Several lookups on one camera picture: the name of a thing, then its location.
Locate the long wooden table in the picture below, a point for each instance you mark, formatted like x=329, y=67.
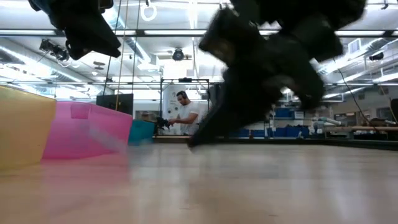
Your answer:
x=357, y=128

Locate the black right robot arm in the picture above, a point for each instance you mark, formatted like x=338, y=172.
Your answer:
x=311, y=18

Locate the shelf with blue bins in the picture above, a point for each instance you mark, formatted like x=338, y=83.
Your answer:
x=289, y=132

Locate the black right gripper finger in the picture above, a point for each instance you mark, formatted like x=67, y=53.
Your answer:
x=214, y=127

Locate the small black robot arm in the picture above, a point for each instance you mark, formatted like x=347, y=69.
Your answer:
x=161, y=124

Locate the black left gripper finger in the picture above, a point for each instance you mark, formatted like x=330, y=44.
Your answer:
x=79, y=46
x=98, y=31

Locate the person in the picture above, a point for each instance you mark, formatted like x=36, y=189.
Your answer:
x=188, y=115

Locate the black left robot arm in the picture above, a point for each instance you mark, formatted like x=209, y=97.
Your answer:
x=38, y=4

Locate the red plastic bin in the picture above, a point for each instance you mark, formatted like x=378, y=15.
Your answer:
x=68, y=133

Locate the row of blue crates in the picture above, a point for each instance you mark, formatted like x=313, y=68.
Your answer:
x=248, y=133

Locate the black ceiling-mounted device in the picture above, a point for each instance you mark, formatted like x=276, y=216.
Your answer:
x=51, y=48

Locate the black aluminium table frame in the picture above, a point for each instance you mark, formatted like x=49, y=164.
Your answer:
x=174, y=140

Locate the black monitor panel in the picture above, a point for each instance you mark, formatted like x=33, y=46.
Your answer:
x=109, y=104

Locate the yellow plastic bin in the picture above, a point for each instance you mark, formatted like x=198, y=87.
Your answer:
x=25, y=130

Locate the black rig beam with lights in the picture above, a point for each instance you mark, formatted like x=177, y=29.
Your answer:
x=140, y=32

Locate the white cylindrical device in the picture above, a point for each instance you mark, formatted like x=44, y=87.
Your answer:
x=326, y=120

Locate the black rectangular frame stand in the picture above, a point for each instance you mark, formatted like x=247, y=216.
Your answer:
x=185, y=80

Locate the blue plastic bin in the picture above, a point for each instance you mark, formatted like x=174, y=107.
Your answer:
x=141, y=133

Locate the round black ceiling camera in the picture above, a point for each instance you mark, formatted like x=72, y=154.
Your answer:
x=178, y=55

